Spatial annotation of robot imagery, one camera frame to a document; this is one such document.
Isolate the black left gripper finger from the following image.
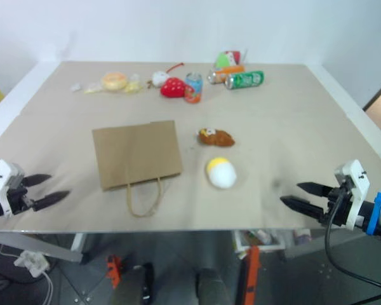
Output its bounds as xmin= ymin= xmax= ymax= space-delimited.
xmin=23 ymin=173 xmax=53 ymax=188
xmin=31 ymin=190 xmax=72 ymax=213

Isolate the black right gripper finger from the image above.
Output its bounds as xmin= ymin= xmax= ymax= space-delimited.
xmin=279 ymin=195 xmax=324 ymax=223
xmin=296 ymin=181 xmax=333 ymax=199

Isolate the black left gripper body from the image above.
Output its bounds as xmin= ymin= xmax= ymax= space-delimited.
xmin=6 ymin=176 xmax=36 ymax=216

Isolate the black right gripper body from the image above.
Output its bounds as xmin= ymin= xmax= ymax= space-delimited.
xmin=318 ymin=182 xmax=354 ymax=227

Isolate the white and yellow egg toy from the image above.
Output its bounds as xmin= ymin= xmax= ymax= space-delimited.
xmin=206 ymin=156 xmax=238 ymax=191

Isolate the brown paper bag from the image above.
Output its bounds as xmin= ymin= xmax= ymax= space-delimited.
xmin=91 ymin=119 xmax=184 ymax=219

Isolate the brown plush toy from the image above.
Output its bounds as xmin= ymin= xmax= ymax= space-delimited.
xmin=195 ymin=127 xmax=236 ymax=148

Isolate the green red snack packet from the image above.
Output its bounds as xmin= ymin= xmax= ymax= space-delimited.
xmin=213 ymin=48 xmax=249 ymax=69

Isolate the white box of clutter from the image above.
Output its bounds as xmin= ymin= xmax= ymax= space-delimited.
xmin=232 ymin=228 xmax=312 ymax=255

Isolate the white power strip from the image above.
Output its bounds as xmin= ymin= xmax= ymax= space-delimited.
xmin=13 ymin=249 xmax=50 ymax=278

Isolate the tall orange clamp stand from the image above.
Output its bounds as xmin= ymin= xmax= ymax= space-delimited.
xmin=242 ymin=245 xmax=261 ymax=305

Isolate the short orange clamp stand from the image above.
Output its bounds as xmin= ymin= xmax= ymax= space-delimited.
xmin=105 ymin=254 xmax=123 ymax=290

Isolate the small yellow plastic packet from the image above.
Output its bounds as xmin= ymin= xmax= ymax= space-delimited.
xmin=83 ymin=83 xmax=103 ymax=95

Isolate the dark wide rounded shape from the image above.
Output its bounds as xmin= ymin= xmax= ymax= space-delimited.
xmin=194 ymin=268 xmax=239 ymax=305

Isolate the wrapped yellow donut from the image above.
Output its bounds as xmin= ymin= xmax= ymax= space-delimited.
xmin=101 ymin=72 xmax=128 ymax=93

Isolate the dark narrow rounded shape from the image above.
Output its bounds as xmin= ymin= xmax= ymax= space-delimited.
xmin=140 ymin=262 xmax=156 ymax=301

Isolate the green drink can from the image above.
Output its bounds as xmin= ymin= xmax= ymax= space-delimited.
xmin=225 ymin=71 xmax=265 ymax=91

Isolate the orange drink can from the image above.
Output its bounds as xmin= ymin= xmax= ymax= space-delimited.
xmin=208 ymin=64 xmax=246 ymax=85

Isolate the colourful fruit drink can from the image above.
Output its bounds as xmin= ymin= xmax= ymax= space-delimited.
xmin=184 ymin=72 xmax=204 ymax=104

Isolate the white plush with red tail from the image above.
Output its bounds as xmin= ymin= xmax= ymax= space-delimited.
xmin=151 ymin=61 xmax=185 ymax=88

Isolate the red strawberry plush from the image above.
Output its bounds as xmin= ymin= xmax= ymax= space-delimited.
xmin=159 ymin=77 xmax=188 ymax=99

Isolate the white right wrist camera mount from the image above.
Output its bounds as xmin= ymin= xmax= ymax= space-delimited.
xmin=333 ymin=159 xmax=370 ymax=230

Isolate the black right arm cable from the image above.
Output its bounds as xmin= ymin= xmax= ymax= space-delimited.
xmin=324 ymin=187 xmax=381 ymax=290

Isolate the grey metal table frame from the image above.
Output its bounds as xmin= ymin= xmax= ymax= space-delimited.
xmin=0 ymin=231 xmax=84 ymax=263

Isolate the white power cable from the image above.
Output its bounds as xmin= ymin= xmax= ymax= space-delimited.
xmin=0 ymin=243 xmax=55 ymax=305

